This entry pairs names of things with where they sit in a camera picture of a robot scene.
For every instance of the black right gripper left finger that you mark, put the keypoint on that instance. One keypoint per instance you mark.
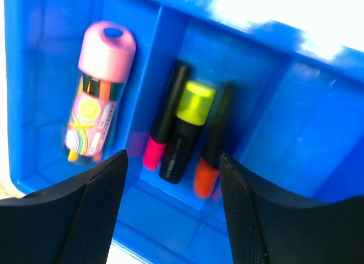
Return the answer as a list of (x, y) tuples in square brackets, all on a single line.
[(72, 221)]

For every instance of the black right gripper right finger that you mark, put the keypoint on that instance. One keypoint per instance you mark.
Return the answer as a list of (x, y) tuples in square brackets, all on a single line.
[(269, 224)]

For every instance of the orange cap black highlighter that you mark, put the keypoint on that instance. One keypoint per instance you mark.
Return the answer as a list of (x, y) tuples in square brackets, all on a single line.
[(206, 173)]

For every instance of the pink cap black highlighter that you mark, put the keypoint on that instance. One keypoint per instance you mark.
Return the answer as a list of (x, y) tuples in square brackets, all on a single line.
[(163, 122)]

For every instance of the yellow cap black highlighter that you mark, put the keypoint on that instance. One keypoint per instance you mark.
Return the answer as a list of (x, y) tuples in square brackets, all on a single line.
[(190, 117)]

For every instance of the crayon bottle pink cap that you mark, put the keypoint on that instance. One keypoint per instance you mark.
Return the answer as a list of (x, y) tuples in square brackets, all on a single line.
[(105, 62)]

